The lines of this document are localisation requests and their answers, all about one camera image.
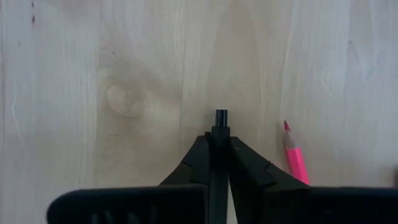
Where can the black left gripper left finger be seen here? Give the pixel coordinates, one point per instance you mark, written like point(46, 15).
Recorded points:
point(186, 199)

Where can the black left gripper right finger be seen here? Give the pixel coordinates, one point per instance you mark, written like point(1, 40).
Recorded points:
point(258, 193)

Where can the pink pencil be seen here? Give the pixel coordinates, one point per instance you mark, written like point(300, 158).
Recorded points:
point(295, 161)

